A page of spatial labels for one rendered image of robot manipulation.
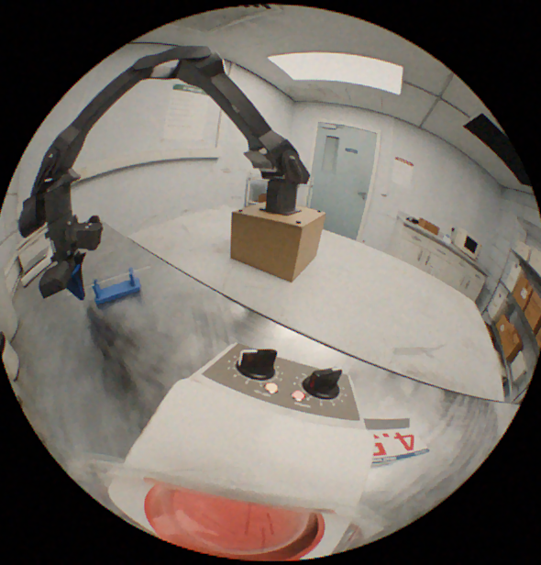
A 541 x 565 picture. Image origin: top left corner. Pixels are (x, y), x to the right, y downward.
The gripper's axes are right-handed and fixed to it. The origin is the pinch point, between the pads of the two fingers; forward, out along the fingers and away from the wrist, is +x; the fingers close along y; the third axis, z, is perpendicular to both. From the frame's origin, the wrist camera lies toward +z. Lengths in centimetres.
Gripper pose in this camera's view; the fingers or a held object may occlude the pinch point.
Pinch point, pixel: (76, 282)
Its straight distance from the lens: 38.0
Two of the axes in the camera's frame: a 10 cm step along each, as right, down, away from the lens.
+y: -5.7, -5.2, 6.3
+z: 8.1, -2.5, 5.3
